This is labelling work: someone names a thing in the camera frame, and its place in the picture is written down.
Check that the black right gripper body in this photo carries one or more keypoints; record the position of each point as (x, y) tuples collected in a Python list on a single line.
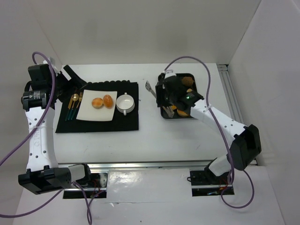
[(161, 93)]

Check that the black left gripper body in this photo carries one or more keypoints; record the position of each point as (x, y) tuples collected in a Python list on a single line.
[(68, 78)]

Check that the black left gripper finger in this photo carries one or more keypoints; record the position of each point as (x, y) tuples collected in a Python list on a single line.
[(75, 80), (73, 88)]

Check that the metal tongs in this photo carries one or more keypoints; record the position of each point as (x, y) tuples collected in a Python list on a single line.
[(168, 109)]

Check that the round golden bun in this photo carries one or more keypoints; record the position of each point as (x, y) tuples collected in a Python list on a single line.
[(97, 103)]

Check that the orange glazed bun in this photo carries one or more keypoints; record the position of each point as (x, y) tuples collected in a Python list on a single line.
[(107, 101)]

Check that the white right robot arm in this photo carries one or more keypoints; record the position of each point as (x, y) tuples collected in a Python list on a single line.
[(243, 142)]

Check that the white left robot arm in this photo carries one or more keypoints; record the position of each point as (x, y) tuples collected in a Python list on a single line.
[(43, 173)]

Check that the brown chocolate ball bread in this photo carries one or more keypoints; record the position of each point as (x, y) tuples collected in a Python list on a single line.
[(187, 81)]

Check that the black tray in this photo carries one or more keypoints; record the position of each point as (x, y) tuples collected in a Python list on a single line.
[(176, 116)]

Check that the black placemat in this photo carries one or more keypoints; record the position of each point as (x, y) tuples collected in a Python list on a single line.
[(119, 122)]

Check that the half-hidden glazed donut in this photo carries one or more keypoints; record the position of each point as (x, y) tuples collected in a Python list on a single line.
[(182, 113)]

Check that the white square plate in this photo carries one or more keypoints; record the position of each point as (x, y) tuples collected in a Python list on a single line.
[(87, 112)]

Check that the gold fork green handle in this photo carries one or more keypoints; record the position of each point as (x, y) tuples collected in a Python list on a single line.
[(77, 107)]

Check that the gold knife green handle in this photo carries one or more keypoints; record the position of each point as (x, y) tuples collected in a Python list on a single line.
[(68, 108)]

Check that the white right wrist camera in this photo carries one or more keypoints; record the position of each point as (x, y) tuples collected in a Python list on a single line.
[(169, 73)]

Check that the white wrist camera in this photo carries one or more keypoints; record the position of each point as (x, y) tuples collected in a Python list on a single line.
[(169, 73), (52, 66)]

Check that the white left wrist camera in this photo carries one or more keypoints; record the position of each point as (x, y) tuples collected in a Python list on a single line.
[(52, 66)]

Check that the white two-handled cup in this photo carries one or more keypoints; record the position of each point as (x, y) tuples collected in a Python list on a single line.
[(125, 104)]

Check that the aluminium rail right side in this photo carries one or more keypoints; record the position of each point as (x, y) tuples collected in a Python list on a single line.
[(230, 93)]

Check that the aluminium rail front edge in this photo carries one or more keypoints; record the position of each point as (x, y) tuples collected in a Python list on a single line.
[(149, 165)]

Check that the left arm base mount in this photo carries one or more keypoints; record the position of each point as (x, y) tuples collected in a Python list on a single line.
[(93, 180)]

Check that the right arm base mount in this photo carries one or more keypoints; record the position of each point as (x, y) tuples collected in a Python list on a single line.
[(205, 183)]

